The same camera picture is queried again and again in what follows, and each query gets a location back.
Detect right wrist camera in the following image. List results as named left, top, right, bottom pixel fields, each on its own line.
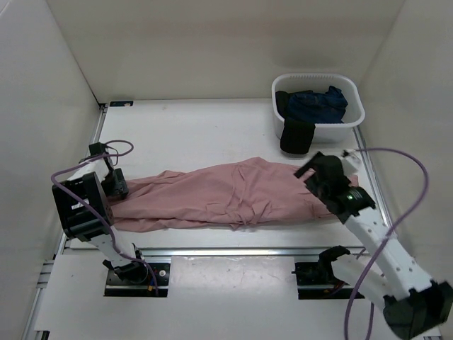
left=340, top=149, right=362, bottom=176

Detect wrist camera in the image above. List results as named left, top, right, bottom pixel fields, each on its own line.
left=340, top=149, right=362, bottom=176
left=79, top=142, right=114, bottom=171

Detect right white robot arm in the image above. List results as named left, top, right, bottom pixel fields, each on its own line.
left=294, top=150, right=452, bottom=339

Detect aluminium front rail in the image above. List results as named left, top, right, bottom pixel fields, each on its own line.
left=59, top=246, right=362, bottom=259

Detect black garment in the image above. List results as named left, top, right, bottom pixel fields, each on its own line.
left=275, top=90, right=316, bottom=155

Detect dark blue garment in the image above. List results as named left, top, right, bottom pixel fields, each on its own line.
left=297, top=86, right=348, bottom=124

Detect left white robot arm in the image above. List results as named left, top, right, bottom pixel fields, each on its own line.
left=51, top=140, right=154, bottom=285

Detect blue label sticker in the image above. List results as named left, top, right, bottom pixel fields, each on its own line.
left=109, top=101, right=134, bottom=107

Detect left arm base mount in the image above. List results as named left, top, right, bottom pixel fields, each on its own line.
left=103, top=260, right=171, bottom=298

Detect white plastic basket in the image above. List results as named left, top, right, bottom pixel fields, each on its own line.
left=271, top=73, right=365, bottom=143

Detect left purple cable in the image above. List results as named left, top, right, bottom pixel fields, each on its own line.
left=51, top=140, right=159, bottom=295

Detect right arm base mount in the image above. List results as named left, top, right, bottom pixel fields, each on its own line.
left=292, top=261, right=352, bottom=300

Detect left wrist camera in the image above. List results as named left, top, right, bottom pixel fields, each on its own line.
left=79, top=142, right=114, bottom=171

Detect pink trousers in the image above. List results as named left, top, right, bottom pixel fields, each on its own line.
left=110, top=157, right=331, bottom=232

